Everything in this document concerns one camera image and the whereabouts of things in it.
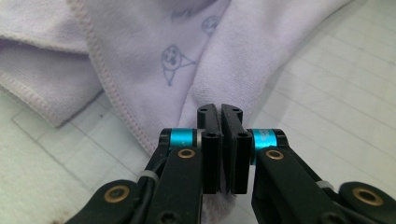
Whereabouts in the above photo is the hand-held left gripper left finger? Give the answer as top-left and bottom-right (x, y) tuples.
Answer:
(159, 103), (224, 196)

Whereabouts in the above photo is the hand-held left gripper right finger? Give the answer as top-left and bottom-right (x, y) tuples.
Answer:
(220, 104), (289, 196)

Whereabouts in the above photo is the lavender printed towel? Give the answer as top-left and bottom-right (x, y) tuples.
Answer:
(0, 0), (353, 224)

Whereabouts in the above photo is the white gridded foam mat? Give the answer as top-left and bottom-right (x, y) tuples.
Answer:
(0, 0), (396, 224)

